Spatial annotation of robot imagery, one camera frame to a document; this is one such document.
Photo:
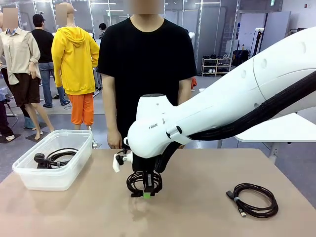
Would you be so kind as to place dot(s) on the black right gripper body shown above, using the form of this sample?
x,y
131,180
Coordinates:
x,y
142,164

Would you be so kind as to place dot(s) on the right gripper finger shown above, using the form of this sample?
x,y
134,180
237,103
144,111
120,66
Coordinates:
x,y
148,185
143,179

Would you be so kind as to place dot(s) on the person's right forearm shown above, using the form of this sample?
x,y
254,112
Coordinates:
x,y
109,103

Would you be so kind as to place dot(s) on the person's left forearm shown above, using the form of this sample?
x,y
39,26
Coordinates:
x,y
183,91

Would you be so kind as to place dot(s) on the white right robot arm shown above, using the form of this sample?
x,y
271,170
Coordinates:
x,y
222,103

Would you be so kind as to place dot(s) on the person's right hand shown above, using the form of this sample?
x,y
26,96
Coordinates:
x,y
115,140

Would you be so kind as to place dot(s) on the translucent plastic storage box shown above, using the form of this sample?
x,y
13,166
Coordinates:
x,y
49,177

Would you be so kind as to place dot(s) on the orange bag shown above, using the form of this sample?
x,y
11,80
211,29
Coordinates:
x,y
194,82

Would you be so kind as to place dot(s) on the person in black t-shirt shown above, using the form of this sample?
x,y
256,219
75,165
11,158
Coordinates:
x,y
148,61

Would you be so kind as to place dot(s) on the mannequin in yellow hoodie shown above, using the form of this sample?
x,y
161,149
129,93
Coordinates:
x,y
74,61

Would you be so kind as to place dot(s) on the wooden shoe rack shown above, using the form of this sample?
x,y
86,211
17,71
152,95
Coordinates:
x,y
217,65

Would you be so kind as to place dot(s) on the dark-haired background person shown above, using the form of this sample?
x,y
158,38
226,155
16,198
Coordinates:
x,y
102,28

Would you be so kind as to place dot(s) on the mannequin in dark trousers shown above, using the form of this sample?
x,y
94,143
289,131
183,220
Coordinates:
x,y
3,118

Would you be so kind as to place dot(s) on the black luggage pile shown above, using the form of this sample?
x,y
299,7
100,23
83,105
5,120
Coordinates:
x,y
240,56

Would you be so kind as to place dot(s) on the white table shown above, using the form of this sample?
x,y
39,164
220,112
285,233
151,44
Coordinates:
x,y
284,128

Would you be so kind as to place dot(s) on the person in black cap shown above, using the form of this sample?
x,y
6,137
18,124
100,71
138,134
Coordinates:
x,y
42,44

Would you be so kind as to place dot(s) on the mannequin in beige shirt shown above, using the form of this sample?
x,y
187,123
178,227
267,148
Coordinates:
x,y
19,61

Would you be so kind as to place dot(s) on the black tripod stand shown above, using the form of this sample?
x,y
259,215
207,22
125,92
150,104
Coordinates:
x,y
258,42

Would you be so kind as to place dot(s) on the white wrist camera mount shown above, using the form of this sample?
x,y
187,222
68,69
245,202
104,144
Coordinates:
x,y
116,164

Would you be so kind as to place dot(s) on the black mannequin base plate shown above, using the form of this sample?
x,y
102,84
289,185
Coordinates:
x,y
43,137
16,137

